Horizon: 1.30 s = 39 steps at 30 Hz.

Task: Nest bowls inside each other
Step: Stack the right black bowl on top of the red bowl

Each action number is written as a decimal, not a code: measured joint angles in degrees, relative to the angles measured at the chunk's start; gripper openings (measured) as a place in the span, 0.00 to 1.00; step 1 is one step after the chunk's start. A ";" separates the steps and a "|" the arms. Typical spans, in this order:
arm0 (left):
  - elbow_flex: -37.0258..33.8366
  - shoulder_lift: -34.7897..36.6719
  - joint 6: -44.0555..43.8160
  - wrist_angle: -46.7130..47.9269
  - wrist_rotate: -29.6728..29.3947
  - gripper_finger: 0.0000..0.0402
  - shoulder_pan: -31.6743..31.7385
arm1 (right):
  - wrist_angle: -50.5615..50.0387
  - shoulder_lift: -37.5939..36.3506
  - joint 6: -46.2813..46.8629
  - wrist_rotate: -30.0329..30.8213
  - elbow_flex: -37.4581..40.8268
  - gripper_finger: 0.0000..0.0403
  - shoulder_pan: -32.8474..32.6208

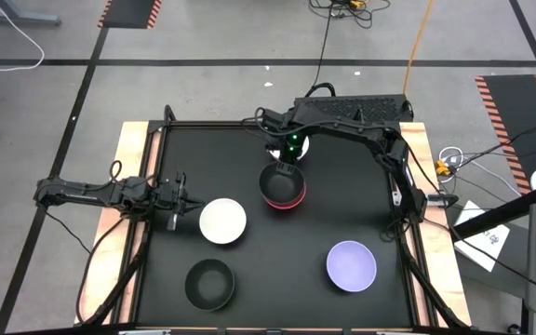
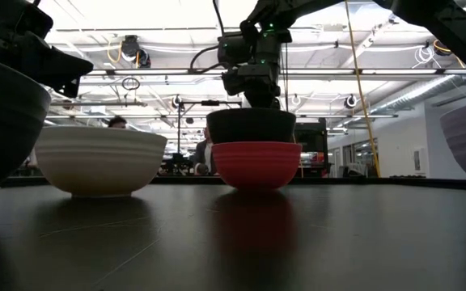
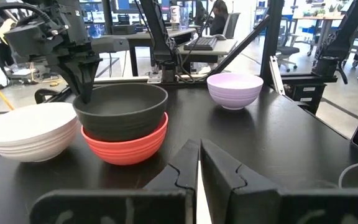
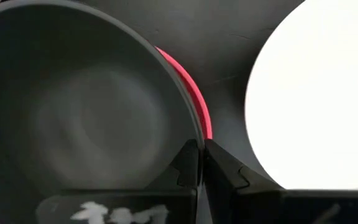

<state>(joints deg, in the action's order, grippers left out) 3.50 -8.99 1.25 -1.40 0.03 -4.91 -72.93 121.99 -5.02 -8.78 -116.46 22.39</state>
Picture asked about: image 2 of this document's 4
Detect black ceiling cable reel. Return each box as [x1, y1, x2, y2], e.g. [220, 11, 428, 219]
[120, 35, 152, 69]

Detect black bowl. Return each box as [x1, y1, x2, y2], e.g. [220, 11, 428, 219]
[206, 108, 298, 145]
[0, 52, 52, 198]

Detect hanging black cable ring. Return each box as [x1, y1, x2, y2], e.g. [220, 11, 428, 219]
[121, 76, 141, 91]

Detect white bowl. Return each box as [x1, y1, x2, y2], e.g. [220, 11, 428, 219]
[34, 125, 168, 198]

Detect silver ventilation duct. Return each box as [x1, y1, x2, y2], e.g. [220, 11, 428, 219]
[372, 74, 460, 115]

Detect black cabinet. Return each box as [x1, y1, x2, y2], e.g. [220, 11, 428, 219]
[293, 120, 330, 179]

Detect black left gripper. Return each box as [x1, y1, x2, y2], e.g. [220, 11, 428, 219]
[0, 0, 95, 99]

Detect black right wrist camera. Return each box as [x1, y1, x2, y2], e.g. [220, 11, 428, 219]
[216, 34, 255, 68]

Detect thin black power cable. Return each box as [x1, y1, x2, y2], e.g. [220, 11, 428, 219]
[282, 40, 290, 112]

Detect person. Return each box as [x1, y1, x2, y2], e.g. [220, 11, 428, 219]
[107, 116, 129, 129]
[193, 127, 218, 176]

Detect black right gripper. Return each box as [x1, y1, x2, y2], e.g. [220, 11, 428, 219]
[221, 27, 294, 111]

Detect ceiling light strip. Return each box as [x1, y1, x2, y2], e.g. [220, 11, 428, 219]
[85, 68, 466, 77]

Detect red bowl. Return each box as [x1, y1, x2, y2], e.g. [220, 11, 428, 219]
[211, 141, 303, 191]

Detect black table frame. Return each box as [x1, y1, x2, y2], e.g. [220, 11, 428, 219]
[0, 175, 466, 192]

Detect yellow cable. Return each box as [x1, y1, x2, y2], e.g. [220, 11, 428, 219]
[344, 0, 382, 179]

